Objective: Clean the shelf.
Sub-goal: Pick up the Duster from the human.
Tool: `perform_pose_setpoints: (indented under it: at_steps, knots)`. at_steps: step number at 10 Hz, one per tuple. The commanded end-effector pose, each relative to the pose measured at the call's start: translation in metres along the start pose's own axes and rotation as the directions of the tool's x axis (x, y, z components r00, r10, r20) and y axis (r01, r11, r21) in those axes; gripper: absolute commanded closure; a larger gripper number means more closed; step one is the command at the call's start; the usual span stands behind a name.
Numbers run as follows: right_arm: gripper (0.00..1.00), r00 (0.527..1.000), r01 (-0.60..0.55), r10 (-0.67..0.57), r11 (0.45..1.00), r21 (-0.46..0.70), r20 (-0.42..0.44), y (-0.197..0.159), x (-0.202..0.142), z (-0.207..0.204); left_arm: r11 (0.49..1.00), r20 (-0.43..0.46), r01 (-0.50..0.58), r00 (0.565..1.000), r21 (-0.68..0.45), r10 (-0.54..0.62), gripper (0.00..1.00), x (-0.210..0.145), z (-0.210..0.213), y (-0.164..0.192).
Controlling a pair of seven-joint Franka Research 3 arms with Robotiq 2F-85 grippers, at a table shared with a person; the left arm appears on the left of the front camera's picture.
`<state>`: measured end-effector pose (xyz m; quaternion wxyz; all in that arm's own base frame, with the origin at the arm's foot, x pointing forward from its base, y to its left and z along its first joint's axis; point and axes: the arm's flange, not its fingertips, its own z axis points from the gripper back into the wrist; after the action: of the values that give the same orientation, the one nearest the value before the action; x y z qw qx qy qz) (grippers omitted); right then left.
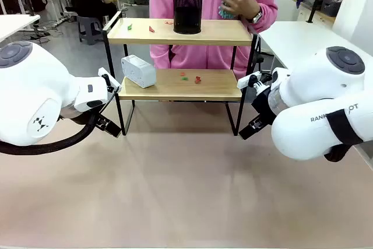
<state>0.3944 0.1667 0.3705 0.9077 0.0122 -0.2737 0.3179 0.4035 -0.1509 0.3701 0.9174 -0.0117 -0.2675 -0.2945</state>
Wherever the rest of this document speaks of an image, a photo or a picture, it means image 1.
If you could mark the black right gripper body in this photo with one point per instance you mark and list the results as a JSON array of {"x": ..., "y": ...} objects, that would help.
[{"x": 263, "y": 106}]

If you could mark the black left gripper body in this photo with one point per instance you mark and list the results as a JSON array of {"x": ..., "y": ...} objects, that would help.
[{"x": 80, "y": 117}]

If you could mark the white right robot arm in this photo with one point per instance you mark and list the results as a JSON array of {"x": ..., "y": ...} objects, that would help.
[{"x": 320, "y": 91}]

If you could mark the pink-sleeved left forearm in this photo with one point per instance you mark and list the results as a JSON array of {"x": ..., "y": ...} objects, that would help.
[{"x": 266, "y": 4}]

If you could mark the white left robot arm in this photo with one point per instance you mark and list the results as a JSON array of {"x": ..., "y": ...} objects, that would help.
[{"x": 35, "y": 85}]

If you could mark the two-tier wooden metal shelf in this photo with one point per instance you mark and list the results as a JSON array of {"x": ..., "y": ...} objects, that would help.
[{"x": 180, "y": 34}]

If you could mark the white rectangular box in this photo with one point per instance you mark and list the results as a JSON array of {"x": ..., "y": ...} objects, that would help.
[{"x": 139, "y": 71}]

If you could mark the crumpled red paper scrap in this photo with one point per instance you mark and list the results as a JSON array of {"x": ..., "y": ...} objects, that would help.
[{"x": 198, "y": 79}]

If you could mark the large white table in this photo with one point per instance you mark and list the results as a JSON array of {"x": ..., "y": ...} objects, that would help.
[{"x": 297, "y": 39}]

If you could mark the pink hoodie torso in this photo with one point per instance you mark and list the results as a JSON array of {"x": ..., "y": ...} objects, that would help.
[{"x": 201, "y": 50}]

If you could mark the grey plastic stool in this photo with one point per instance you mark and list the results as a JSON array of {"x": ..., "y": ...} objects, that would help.
[{"x": 88, "y": 28}]

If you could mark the silver wrist watch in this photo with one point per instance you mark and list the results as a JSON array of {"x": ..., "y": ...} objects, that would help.
[{"x": 257, "y": 16}]

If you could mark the light wooden cabinet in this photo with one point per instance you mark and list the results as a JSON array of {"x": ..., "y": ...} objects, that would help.
[{"x": 309, "y": 13}]

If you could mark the red triangular paper scrap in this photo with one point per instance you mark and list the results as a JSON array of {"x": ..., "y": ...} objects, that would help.
[{"x": 151, "y": 29}]

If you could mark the white side table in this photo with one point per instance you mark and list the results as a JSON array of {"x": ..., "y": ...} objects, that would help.
[{"x": 14, "y": 26}]

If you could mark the thin red paper scrap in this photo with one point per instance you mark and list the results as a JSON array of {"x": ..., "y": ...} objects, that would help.
[{"x": 168, "y": 22}]

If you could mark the black mesh pen holder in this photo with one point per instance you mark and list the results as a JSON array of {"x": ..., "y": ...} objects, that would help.
[{"x": 187, "y": 13}]

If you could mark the grey storage bin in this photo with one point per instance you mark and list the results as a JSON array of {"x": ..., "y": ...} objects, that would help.
[{"x": 330, "y": 5}]

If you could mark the black backpack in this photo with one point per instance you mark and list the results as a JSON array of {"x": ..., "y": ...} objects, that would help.
[{"x": 38, "y": 0}]

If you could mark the white panel board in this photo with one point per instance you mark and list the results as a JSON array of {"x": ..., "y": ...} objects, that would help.
[{"x": 355, "y": 7}]

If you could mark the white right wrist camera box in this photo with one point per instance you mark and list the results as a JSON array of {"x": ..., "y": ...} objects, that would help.
[{"x": 247, "y": 80}]

